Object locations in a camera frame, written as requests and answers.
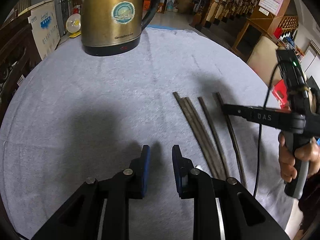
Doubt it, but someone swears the person right hand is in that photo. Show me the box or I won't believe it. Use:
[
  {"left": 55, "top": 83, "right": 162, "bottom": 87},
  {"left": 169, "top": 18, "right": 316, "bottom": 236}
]
[{"left": 278, "top": 132, "right": 320, "bottom": 183}]

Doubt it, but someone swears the red plastic child chair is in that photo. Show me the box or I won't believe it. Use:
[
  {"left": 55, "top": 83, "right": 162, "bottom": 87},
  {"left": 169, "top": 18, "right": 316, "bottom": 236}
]
[{"left": 272, "top": 80, "right": 290, "bottom": 109}]

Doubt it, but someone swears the beige sofa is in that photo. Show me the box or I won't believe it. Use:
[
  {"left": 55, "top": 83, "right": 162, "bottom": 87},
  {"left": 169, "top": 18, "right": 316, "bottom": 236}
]
[{"left": 247, "top": 36, "right": 278, "bottom": 85}]

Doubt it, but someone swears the wooden stair railing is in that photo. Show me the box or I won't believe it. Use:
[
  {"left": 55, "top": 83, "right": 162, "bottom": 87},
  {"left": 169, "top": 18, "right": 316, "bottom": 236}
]
[{"left": 191, "top": 0, "right": 259, "bottom": 28}]

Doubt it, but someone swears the small white fan heater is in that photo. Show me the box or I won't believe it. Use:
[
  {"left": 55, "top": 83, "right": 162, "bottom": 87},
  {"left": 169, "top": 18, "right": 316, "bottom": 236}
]
[{"left": 66, "top": 14, "right": 81, "bottom": 38}]

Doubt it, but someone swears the gold electric kettle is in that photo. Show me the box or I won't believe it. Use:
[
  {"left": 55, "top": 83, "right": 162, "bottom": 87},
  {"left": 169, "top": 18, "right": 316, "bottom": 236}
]
[{"left": 81, "top": 0, "right": 160, "bottom": 56}]

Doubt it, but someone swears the dark wooden sideboard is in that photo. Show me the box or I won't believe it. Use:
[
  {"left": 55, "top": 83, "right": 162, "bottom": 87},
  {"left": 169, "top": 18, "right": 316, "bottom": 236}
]
[{"left": 1, "top": 12, "right": 41, "bottom": 119}]

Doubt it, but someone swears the white chest freezer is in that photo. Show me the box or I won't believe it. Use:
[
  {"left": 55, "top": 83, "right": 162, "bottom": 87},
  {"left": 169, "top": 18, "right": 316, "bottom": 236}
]
[{"left": 18, "top": 0, "right": 60, "bottom": 60}]

